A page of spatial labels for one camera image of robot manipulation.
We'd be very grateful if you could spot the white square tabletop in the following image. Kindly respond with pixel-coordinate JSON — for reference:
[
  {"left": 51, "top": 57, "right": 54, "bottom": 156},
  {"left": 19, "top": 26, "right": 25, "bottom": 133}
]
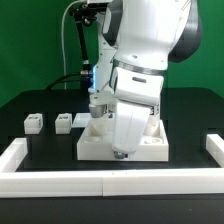
[{"left": 77, "top": 118, "right": 169, "bottom": 162}]

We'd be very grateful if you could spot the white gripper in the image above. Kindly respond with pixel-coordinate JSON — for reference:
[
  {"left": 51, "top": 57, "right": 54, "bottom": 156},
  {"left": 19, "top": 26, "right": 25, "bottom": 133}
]
[{"left": 89, "top": 67, "right": 164, "bottom": 157}]

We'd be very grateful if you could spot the white U-shaped obstacle fence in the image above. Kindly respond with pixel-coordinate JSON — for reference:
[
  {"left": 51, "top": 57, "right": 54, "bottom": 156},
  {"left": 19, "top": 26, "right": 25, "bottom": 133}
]
[{"left": 0, "top": 138, "right": 224, "bottom": 198}]

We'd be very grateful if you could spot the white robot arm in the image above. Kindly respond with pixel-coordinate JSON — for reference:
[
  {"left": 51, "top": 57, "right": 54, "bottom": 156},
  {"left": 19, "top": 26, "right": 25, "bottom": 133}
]
[{"left": 89, "top": 0, "right": 201, "bottom": 160}]

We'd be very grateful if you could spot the white cable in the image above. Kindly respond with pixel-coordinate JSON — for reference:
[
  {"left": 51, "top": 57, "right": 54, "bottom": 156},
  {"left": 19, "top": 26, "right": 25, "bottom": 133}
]
[{"left": 60, "top": 0, "right": 88, "bottom": 90}]

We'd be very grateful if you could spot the white sheet with fiducial markers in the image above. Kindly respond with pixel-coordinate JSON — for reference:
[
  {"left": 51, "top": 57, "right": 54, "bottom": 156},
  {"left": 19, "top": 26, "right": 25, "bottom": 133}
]
[{"left": 72, "top": 113, "right": 114, "bottom": 128}]

